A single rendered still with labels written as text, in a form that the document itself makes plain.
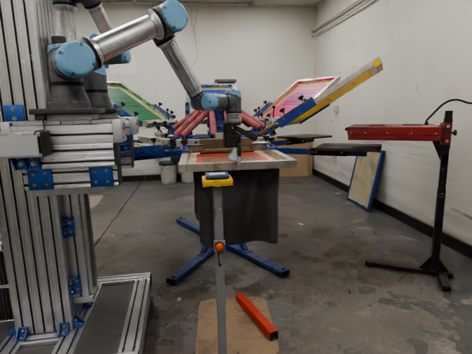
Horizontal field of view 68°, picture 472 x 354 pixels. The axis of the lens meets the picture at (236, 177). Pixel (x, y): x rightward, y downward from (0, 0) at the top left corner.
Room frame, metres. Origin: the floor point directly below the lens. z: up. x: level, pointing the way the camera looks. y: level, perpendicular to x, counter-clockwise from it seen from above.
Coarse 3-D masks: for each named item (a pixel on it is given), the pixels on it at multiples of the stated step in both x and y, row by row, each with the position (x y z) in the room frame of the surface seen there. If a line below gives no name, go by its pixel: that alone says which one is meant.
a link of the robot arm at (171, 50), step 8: (160, 40) 1.59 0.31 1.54; (168, 40) 1.59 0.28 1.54; (168, 48) 1.61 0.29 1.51; (176, 48) 1.63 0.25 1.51; (168, 56) 1.63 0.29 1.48; (176, 56) 1.63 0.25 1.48; (184, 56) 1.67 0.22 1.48; (176, 64) 1.64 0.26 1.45; (184, 64) 1.65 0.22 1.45; (176, 72) 1.66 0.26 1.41; (184, 72) 1.65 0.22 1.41; (192, 72) 1.68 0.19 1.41; (184, 80) 1.66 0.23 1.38; (192, 80) 1.67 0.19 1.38; (184, 88) 1.70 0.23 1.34; (192, 88) 1.68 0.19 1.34; (200, 88) 1.70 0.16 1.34; (192, 96) 1.69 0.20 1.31; (200, 96) 1.69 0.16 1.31; (192, 104) 1.73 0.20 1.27; (200, 104) 1.67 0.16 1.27
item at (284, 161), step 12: (276, 156) 2.00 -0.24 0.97; (288, 156) 1.86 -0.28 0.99; (180, 168) 1.64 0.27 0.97; (192, 168) 1.65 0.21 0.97; (204, 168) 1.66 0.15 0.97; (216, 168) 1.66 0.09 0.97; (228, 168) 1.67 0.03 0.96; (240, 168) 1.68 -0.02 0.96; (252, 168) 1.68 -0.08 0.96; (264, 168) 1.69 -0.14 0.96; (276, 168) 1.70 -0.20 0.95
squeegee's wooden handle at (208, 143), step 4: (200, 140) 2.25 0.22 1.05; (204, 140) 2.25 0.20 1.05; (208, 140) 2.25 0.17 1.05; (212, 140) 2.26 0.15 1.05; (216, 140) 2.26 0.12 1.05; (220, 140) 2.26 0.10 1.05; (244, 140) 2.28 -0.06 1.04; (248, 140) 2.29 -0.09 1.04; (252, 140) 2.29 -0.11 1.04; (204, 144) 2.25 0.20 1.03; (208, 144) 2.25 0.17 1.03; (212, 144) 2.26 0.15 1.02; (216, 144) 2.26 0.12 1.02; (220, 144) 2.26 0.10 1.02; (244, 144) 2.28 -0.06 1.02; (248, 144) 2.29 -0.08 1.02; (204, 148) 2.25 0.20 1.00; (208, 148) 2.25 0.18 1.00; (212, 148) 2.26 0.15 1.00; (216, 148) 2.26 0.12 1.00; (220, 148) 2.26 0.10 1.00
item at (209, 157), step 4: (200, 156) 2.21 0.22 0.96; (204, 156) 2.20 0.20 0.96; (208, 156) 2.20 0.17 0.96; (212, 156) 2.19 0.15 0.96; (216, 156) 2.19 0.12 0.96; (220, 156) 2.19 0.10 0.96; (224, 156) 2.18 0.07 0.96; (196, 160) 2.02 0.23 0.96; (200, 160) 2.02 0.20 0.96; (204, 160) 2.01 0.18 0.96; (208, 160) 2.01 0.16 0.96; (212, 160) 2.00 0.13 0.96; (216, 160) 2.00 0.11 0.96; (220, 160) 2.00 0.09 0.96; (224, 160) 1.99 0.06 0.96; (228, 160) 1.99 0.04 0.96
